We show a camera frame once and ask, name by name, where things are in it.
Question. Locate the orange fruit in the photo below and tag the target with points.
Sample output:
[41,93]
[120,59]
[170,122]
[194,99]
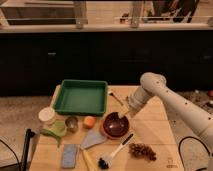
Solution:
[89,122]

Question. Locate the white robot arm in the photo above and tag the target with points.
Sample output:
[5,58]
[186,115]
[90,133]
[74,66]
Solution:
[152,84]

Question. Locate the dark brown bowl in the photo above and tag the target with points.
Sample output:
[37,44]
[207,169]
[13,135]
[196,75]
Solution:
[114,125]

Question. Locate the brown grape bunch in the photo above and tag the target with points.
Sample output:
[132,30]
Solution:
[139,150]

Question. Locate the green cloth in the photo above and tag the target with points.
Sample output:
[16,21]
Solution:
[57,130]

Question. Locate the yellow handle tool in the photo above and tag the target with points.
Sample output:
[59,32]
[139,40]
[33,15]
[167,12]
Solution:
[89,162]

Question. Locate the green plastic tray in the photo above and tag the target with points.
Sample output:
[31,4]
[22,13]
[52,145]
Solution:
[81,97]

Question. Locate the grey spatula scraper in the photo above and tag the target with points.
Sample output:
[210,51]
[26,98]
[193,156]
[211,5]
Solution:
[92,138]

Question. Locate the orange bowl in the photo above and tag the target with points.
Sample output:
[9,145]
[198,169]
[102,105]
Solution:
[103,132]

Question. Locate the small metal cup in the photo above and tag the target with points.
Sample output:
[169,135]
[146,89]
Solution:
[72,124]

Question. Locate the small wooden spoon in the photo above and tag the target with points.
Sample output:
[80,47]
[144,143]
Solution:
[115,97]

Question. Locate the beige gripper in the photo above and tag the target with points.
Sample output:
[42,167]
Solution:
[124,110]

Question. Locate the blue sponge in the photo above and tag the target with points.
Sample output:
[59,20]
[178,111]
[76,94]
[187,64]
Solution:
[68,160]

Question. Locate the white black dish brush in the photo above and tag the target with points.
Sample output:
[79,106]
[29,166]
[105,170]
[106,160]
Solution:
[105,161]

